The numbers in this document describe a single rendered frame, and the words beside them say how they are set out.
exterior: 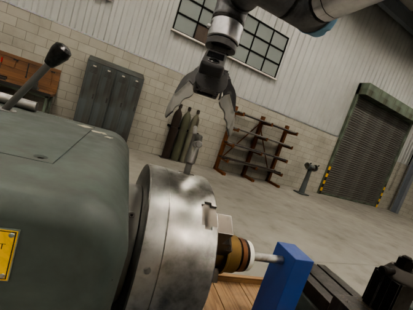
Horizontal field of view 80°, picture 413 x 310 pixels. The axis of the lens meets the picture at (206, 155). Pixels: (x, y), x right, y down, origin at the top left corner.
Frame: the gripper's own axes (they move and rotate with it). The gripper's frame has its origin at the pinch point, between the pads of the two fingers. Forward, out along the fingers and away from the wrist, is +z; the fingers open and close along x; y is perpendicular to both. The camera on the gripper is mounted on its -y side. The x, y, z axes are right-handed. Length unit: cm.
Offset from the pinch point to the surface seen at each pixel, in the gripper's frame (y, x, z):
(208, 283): -17.7, -7.8, 24.1
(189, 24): 637, 78, -300
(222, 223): -11.1, -8.9, 16.1
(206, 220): -13.6, -5.5, 15.6
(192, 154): -4.4, -0.2, 5.7
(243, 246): -1.4, -17.3, 22.7
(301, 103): 813, -360, -241
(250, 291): 20, -31, 44
